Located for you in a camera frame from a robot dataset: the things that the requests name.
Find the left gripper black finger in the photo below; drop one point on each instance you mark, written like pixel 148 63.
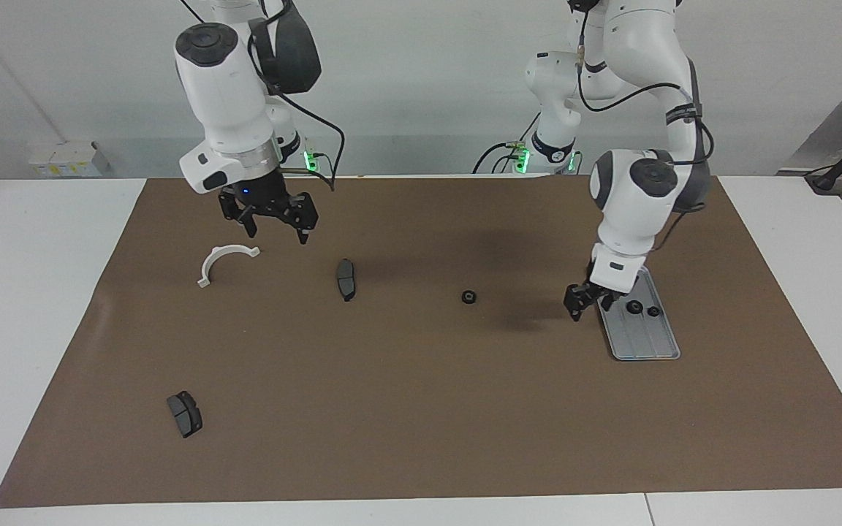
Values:
pixel 576 299
pixel 609 302

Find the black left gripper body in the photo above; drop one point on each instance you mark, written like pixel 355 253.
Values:
pixel 600 292

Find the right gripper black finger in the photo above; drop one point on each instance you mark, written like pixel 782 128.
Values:
pixel 234 208
pixel 304 215

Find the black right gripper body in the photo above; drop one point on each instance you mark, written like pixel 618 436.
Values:
pixel 256 196

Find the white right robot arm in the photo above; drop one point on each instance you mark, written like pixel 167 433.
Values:
pixel 224 95

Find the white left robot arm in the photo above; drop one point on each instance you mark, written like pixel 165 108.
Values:
pixel 633 197

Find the silver metal tray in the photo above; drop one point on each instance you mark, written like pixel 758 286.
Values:
pixel 644 340

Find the green lit base connector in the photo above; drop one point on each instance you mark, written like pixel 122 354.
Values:
pixel 310 161
pixel 520 157

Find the long dark grey brake pad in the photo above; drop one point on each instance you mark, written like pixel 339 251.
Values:
pixel 346 280

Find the white cardboard box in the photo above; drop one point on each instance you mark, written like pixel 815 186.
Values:
pixel 63 161

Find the brown table mat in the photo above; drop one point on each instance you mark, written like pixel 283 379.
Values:
pixel 421 409

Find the short dark grey brake pad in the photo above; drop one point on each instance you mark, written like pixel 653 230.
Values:
pixel 185 414

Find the white curved plastic bracket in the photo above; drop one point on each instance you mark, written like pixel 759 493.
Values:
pixel 234 249

